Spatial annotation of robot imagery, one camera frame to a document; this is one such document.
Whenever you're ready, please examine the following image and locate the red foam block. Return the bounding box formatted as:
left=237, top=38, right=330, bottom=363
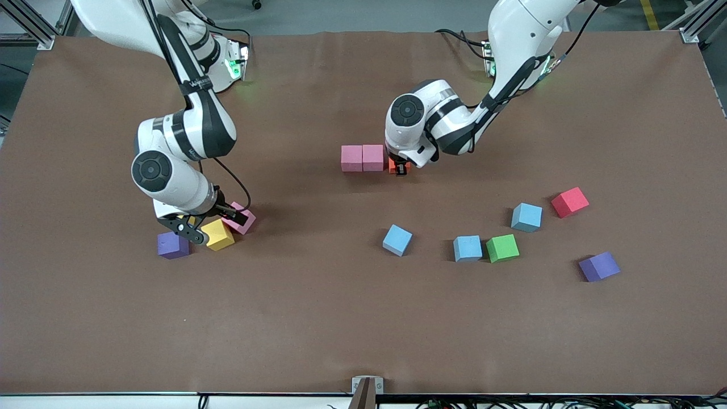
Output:
left=550, top=186, right=590, bottom=219

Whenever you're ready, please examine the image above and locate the aluminium frame profile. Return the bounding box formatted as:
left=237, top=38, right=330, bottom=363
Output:
left=662, top=0, right=727, bottom=45
left=0, top=0, right=73, bottom=52

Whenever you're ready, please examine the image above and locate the black base power cable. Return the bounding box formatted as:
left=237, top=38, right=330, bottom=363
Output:
left=204, top=14, right=253, bottom=49
left=434, top=28, right=490, bottom=61

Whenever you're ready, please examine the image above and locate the brown table cover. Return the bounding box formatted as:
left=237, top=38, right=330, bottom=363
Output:
left=0, top=30, right=727, bottom=395

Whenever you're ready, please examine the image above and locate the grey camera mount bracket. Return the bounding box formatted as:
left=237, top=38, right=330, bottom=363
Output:
left=351, top=375, right=385, bottom=409

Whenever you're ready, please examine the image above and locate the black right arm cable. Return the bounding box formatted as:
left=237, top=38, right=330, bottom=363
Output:
left=139, top=0, right=252, bottom=212

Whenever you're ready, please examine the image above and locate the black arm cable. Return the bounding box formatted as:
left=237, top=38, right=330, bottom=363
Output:
left=465, top=5, right=587, bottom=157
left=139, top=0, right=252, bottom=212

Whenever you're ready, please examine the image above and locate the green foam block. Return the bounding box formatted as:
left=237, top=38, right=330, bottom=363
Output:
left=486, top=233, right=520, bottom=264

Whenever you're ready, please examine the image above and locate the white table edge rail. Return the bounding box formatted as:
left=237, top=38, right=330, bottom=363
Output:
left=0, top=392, right=727, bottom=409

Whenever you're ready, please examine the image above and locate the tangled cable bundle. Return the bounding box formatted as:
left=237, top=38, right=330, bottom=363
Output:
left=415, top=395, right=727, bottom=409

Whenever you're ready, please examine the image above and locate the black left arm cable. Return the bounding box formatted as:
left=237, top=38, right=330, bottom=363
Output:
left=465, top=5, right=587, bottom=157

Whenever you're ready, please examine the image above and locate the blue foam block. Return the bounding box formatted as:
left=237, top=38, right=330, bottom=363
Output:
left=382, top=224, right=413, bottom=257
left=511, top=203, right=544, bottom=233
left=453, top=235, right=483, bottom=263

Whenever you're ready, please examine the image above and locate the pink foam block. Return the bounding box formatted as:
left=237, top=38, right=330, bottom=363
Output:
left=341, top=145, right=364, bottom=173
left=362, top=144, right=385, bottom=172
left=223, top=202, right=256, bottom=236

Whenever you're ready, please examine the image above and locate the purple foam block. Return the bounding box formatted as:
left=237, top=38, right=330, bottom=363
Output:
left=578, top=251, right=621, bottom=283
left=157, top=232, right=190, bottom=260

